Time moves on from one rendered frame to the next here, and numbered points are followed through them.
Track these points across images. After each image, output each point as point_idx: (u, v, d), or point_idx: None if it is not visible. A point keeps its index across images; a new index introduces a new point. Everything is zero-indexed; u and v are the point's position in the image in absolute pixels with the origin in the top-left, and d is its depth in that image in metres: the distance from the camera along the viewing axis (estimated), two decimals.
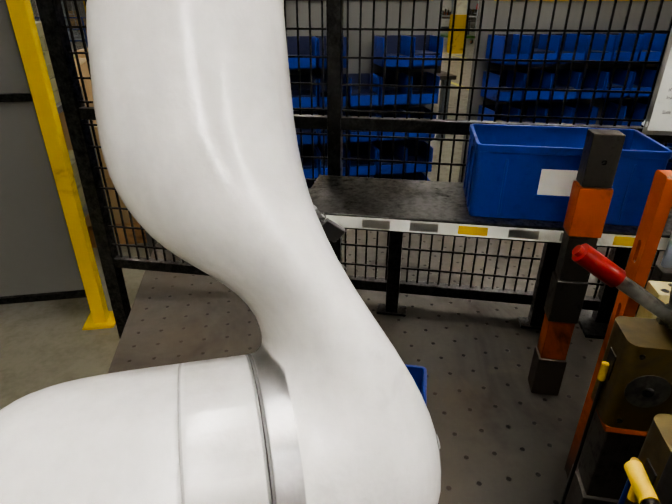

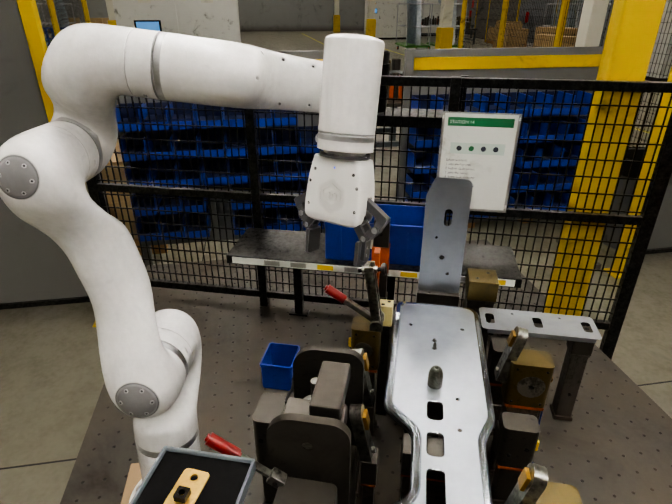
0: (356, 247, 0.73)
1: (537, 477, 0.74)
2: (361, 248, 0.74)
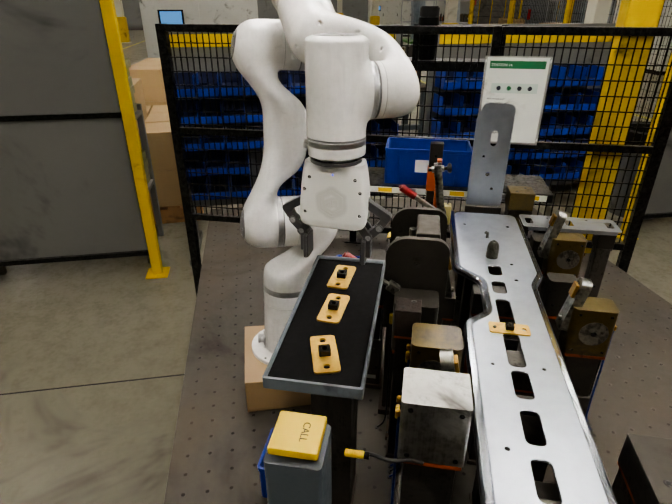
0: (362, 247, 0.74)
1: (584, 283, 1.01)
2: (366, 246, 0.75)
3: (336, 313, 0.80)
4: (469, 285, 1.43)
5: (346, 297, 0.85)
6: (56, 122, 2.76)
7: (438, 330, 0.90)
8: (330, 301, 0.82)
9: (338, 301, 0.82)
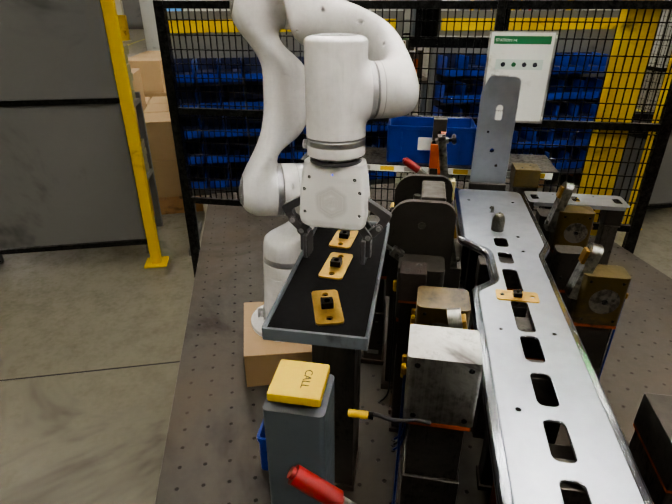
0: (362, 247, 0.74)
1: (595, 248, 0.98)
2: (366, 246, 0.75)
3: (339, 270, 0.77)
4: (474, 261, 1.40)
5: (349, 255, 0.81)
6: (53, 107, 2.73)
7: (444, 292, 0.86)
8: (332, 258, 0.78)
9: (341, 258, 0.78)
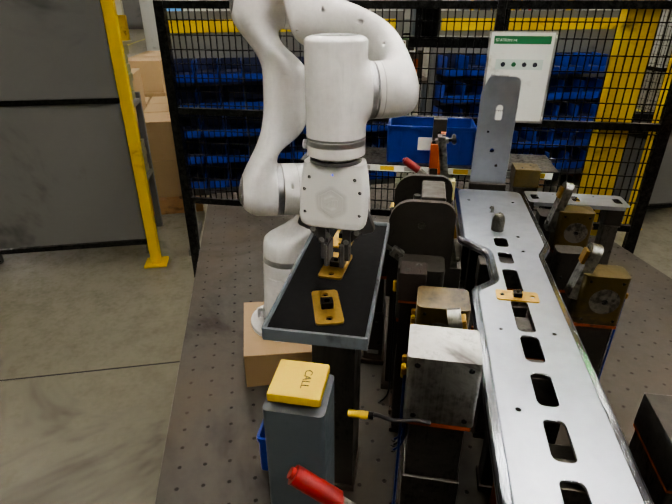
0: (340, 251, 0.75)
1: (595, 248, 0.98)
2: (344, 250, 0.76)
3: (338, 270, 0.77)
4: (474, 261, 1.39)
5: None
6: (53, 107, 2.73)
7: (444, 292, 0.86)
8: (332, 258, 0.78)
9: None
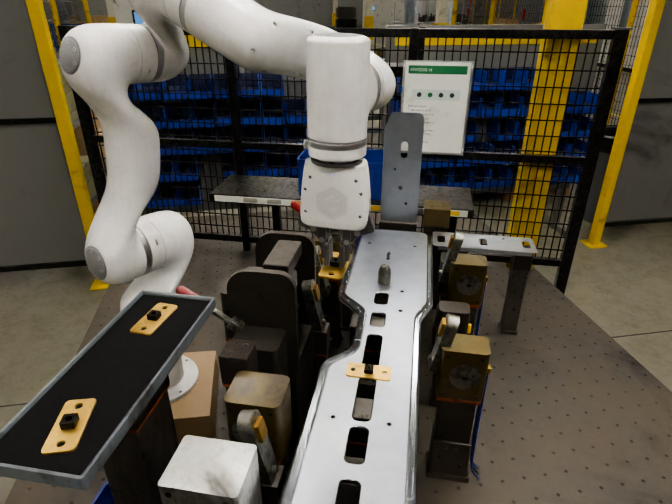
0: (341, 251, 0.75)
1: (450, 321, 0.89)
2: (344, 250, 0.76)
3: (338, 270, 0.77)
4: None
5: None
6: None
7: (262, 381, 0.78)
8: (332, 258, 0.78)
9: None
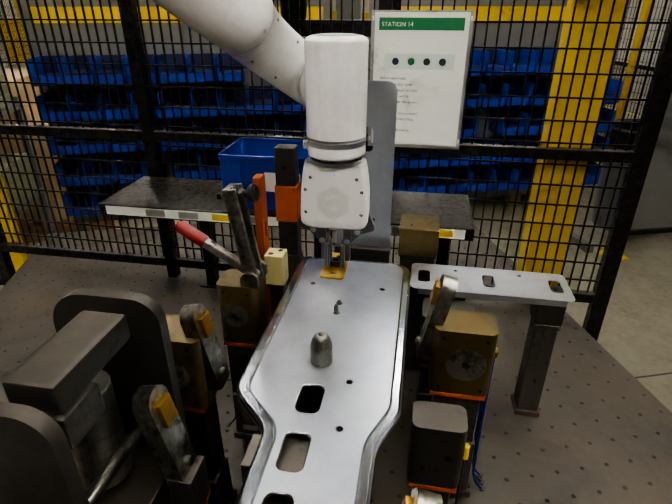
0: (341, 250, 0.75)
1: None
2: (345, 250, 0.76)
3: (339, 270, 0.77)
4: (302, 399, 0.81)
5: None
6: None
7: None
8: (332, 258, 0.78)
9: (340, 258, 0.78)
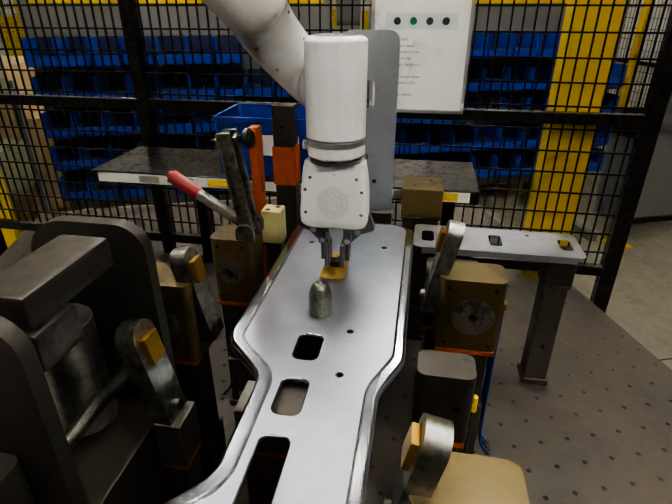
0: (341, 250, 0.75)
1: (430, 440, 0.35)
2: (345, 250, 0.76)
3: (339, 270, 0.77)
4: (300, 358, 0.77)
5: None
6: None
7: None
8: (332, 258, 0.78)
9: (340, 258, 0.78)
